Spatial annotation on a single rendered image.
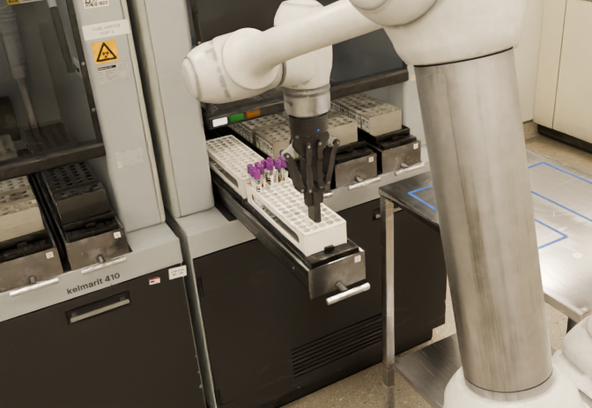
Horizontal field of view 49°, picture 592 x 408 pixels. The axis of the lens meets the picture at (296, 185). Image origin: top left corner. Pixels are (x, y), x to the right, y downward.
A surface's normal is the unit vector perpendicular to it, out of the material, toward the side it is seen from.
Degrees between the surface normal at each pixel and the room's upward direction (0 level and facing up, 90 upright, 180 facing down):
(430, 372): 0
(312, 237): 90
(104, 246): 90
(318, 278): 90
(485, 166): 78
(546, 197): 0
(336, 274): 90
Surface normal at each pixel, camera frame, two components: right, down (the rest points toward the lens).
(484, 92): 0.07, 0.23
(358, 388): -0.07, -0.89
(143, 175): 0.47, 0.36
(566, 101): -0.88, 0.26
